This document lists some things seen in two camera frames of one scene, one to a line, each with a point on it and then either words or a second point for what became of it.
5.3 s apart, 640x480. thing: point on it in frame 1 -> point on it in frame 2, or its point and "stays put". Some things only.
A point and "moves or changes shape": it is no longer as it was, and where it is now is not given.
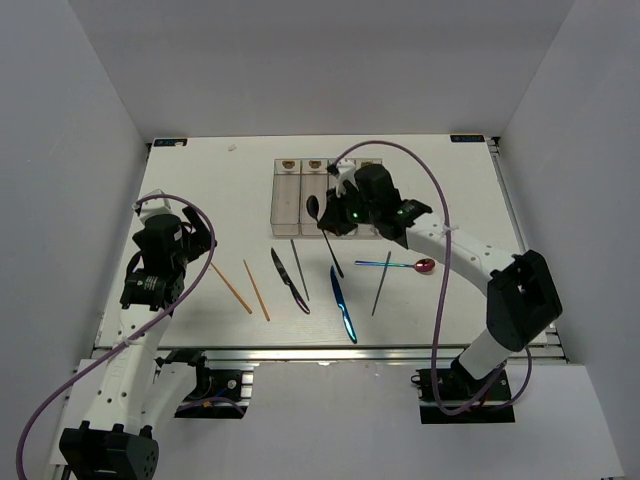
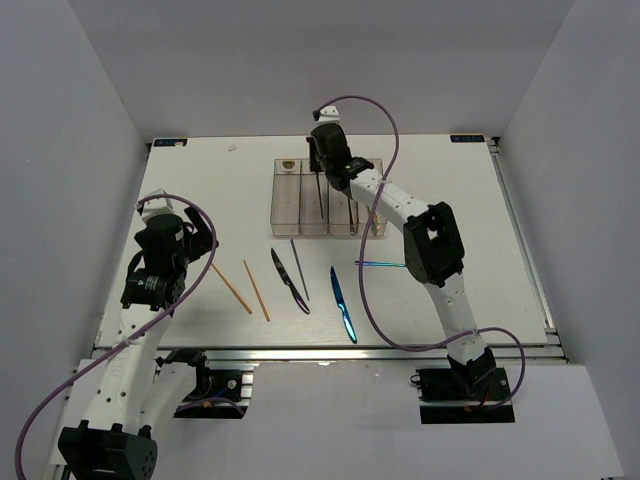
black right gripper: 332,219 -> 313,163
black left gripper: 199,239 stays put
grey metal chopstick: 300,270 stays put
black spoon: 312,203 moves or changes shape
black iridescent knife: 285,278 stays put
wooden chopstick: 235,295 stays put
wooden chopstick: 256,291 stays put
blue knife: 341,304 stays put
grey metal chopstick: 381,282 -> 318,188
